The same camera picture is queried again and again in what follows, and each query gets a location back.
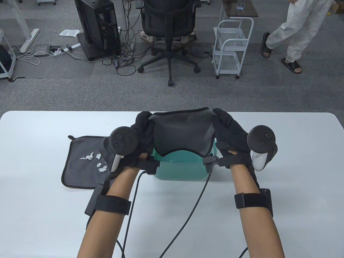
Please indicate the dark brown side table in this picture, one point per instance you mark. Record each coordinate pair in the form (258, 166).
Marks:
(247, 10)

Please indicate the person's right hand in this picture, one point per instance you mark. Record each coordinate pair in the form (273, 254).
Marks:
(231, 134)

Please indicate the white striped sneaker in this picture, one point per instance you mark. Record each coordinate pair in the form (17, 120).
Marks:
(188, 38)
(147, 36)

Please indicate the black bag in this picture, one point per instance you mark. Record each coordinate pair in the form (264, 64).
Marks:
(4, 59)

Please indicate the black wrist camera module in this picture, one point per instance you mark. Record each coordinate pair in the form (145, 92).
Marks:
(150, 166)
(211, 160)

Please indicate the clear plastic water bottle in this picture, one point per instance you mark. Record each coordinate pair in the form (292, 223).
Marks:
(240, 5)

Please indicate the person's right forearm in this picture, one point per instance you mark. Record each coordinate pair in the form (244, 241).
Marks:
(258, 231)

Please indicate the white paper sheet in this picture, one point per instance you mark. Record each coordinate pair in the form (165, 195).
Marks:
(68, 32)

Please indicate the person's left hand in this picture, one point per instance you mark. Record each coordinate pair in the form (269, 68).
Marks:
(145, 139)

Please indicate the green plastic basket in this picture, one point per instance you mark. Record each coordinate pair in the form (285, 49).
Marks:
(177, 169)

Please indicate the black and white hand controller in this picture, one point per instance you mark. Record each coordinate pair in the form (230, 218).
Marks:
(123, 139)
(262, 139)

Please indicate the black computer tower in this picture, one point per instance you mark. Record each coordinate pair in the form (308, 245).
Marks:
(91, 27)

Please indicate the white desk leg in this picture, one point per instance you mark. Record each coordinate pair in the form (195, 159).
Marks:
(29, 40)

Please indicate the person's left forearm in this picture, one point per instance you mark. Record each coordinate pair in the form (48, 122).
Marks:
(107, 231)

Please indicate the white power strip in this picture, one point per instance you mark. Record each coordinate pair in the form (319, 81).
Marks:
(57, 53)

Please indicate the grey flat floor box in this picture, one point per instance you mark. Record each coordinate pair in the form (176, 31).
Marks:
(41, 49)

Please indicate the black office chair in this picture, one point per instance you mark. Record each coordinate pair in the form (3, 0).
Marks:
(168, 18)

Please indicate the grey hand towel black trim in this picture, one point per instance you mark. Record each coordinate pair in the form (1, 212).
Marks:
(78, 172)
(182, 134)

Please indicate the cardboard box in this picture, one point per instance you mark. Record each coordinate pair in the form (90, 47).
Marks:
(339, 8)

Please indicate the black sandal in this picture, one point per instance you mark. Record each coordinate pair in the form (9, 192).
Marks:
(266, 44)
(291, 65)

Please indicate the white frame cart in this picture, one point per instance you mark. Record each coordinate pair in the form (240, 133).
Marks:
(4, 76)

